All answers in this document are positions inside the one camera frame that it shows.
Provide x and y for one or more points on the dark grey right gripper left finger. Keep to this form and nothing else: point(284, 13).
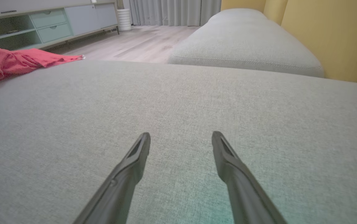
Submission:
point(119, 193)

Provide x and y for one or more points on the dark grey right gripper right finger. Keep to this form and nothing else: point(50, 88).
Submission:
point(243, 193)

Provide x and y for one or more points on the red shorts with white trim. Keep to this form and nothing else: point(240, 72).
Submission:
point(7, 62)

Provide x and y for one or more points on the large grey sofa seat cushion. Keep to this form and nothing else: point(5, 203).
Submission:
point(178, 102)

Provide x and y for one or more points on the narrow grey sofa seat cushion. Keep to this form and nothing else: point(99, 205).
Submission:
point(243, 43)

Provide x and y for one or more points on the white ribbed plant pot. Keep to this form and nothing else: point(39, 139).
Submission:
point(124, 19)

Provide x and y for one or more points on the grey and green TV cabinet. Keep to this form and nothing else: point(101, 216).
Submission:
point(82, 18)

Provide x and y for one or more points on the yellow sofa backrest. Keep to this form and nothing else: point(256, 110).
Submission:
point(336, 37)

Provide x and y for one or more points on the grey pleated curtain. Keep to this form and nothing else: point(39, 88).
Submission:
point(172, 12)

